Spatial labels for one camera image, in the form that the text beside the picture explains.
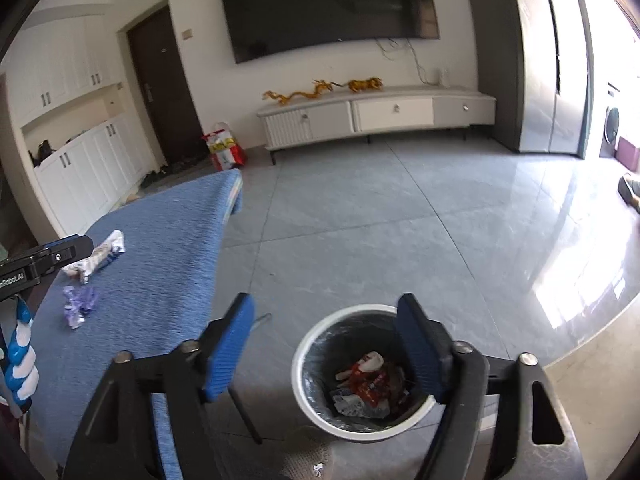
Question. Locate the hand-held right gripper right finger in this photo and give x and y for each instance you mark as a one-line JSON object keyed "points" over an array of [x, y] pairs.
{"points": [[420, 350]]}

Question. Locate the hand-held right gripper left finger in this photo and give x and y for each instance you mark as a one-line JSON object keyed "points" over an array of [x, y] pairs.
{"points": [[225, 350]]}

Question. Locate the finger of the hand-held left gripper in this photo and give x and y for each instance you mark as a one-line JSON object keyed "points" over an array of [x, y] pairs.
{"points": [[70, 257], [57, 246]]}

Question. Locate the white wrapper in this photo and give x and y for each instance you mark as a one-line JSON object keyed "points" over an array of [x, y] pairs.
{"points": [[102, 255]]}

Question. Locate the purple wrapper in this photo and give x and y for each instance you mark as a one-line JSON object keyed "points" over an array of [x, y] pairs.
{"points": [[80, 302]]}

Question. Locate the red snack wrapper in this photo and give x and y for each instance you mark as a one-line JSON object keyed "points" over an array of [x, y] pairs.
{"points": [[370, 385]]}

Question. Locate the round white waste bin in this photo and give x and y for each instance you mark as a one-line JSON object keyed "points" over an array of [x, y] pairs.
{"points": [[320, 340]]}

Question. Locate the person's left hand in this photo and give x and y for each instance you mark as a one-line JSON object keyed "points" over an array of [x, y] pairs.
{"points": [[20, 360]]}

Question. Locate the black metal table leg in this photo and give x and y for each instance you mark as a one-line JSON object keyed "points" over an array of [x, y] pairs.
{"points": [[245, 415]]}

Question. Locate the blue fuzzy table cloth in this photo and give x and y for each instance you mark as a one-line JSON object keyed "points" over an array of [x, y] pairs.
{"points": [[150, 260]]}

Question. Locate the beige slippers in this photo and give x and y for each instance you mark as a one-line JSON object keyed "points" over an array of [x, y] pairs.
{"points": [[131, 196]]}

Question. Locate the white built-in cabinet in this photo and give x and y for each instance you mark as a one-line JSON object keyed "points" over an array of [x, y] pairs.
{"points": [[90, 160]]}

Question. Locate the black bag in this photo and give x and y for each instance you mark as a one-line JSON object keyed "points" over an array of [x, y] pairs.
{"points": [[44, 152]]}

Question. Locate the dark shoes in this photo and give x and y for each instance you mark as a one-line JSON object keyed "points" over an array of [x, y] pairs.
{"points": [[152, 179]]}

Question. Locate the grey fuzzy cloth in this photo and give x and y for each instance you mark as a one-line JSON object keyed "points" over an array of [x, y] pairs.
{"points": [[305, 455]]}

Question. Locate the dark brown entrance door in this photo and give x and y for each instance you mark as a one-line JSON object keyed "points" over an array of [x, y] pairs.
{"points": [[165, 90]]}

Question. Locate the red yellow gift bag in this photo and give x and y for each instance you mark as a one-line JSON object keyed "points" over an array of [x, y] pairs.
{"points": [[225, 147]]}

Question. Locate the white television cabinet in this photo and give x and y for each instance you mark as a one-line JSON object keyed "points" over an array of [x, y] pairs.
{"points": [[390, 112]]}

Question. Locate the dark shoe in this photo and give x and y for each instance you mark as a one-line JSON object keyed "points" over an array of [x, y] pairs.
{"points": [[627, 190]]}

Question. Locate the golden dragon ornament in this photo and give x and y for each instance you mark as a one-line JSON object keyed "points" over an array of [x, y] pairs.
{"points": [[300, 94]]}

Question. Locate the golden tiger ornament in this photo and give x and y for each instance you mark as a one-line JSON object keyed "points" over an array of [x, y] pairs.
{"points": [[365, 84]]}

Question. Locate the purple box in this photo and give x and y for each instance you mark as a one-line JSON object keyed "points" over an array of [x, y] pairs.
{"points": [[630, 152]]}

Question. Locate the white washing machine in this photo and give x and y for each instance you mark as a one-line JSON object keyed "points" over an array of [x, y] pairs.
{"points": [[611, 120]]}

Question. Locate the grey silver refrigerator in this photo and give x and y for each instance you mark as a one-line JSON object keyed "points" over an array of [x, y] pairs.
{"points": [[530, 60]]}

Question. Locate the large black television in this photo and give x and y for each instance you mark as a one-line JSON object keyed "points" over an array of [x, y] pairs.
{"points": [[325, 5]]}

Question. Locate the wall switch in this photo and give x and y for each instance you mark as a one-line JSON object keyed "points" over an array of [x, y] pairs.
{"points": [[187, 34]]}

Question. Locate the white wall outlet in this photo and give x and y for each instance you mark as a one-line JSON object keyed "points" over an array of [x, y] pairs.
{"points": [[443, 76]]}

